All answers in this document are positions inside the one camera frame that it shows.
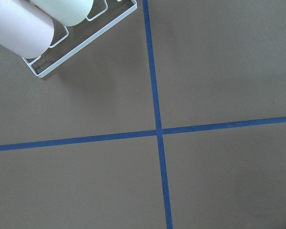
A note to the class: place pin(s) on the pale green plastic cup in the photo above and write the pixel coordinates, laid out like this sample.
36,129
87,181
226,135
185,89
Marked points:
67,12

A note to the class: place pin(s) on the white wire cup rack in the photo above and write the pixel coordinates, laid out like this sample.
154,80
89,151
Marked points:
69,40

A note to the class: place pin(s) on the pink plastic cup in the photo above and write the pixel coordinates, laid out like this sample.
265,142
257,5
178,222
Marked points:
25,29

